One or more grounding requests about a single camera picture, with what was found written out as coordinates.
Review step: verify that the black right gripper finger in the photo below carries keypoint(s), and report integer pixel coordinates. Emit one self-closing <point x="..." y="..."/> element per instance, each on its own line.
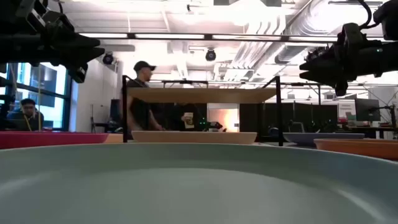
<point x="320" y="77"/>
<point x="320" y="63"/>

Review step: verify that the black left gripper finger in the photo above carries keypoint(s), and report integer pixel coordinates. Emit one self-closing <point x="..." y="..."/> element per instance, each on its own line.
<point x="88" y="43"/>
<point x="91" y="54"/>

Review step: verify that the pale blue plate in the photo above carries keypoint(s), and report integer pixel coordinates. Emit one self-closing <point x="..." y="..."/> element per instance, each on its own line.
<point x="323" y="136"/>

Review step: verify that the salmon plate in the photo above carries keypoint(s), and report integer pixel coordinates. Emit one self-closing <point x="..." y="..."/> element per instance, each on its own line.
<point x="357" y="149"/>

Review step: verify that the pink plate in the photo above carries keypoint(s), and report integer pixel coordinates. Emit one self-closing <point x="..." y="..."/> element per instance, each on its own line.
<point x="46" y="140"/>

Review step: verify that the white plate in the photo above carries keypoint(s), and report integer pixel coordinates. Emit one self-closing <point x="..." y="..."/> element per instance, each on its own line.
<point x="192" y="137"/>

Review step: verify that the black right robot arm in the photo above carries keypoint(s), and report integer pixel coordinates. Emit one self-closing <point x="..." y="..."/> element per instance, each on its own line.
<point x="388" y="57"/>

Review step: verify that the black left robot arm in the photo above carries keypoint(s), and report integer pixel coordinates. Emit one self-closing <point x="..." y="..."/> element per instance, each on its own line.
<point x="18" y="46"/>

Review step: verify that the round black ceiling lamp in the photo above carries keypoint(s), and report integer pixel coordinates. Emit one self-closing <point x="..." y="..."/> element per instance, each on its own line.
<point x="210" y="55"/>
<point x="108" y="58"/>

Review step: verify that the black partition panel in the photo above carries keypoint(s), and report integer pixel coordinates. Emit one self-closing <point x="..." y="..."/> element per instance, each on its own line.
<point x="311" y="115"/>

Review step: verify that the black computer monitor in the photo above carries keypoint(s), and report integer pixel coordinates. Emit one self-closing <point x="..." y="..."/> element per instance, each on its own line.
<point x="367" y="110"/>

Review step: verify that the black overhead bar with lights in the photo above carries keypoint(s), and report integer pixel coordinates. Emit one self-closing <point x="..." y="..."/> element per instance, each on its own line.
<point x="208" y="36"/>

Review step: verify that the teal plate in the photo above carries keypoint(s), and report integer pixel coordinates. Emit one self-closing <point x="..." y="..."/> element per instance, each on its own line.
<point x="199" y="186"/>

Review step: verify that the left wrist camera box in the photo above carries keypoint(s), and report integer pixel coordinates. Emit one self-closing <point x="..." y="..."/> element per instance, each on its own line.
<point x="79" y="74"/>

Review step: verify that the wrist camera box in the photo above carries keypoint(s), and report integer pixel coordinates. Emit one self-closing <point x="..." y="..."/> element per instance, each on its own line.
<point x="341" y="88"/>
<point x="79" y="74"/>

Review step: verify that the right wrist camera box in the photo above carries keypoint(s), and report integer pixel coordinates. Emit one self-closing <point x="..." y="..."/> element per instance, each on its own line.
<point x="341" y="88"/>

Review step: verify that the window with dark frame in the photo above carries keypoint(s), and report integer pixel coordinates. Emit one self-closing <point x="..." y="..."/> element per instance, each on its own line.
<point x="49" y="93"/>

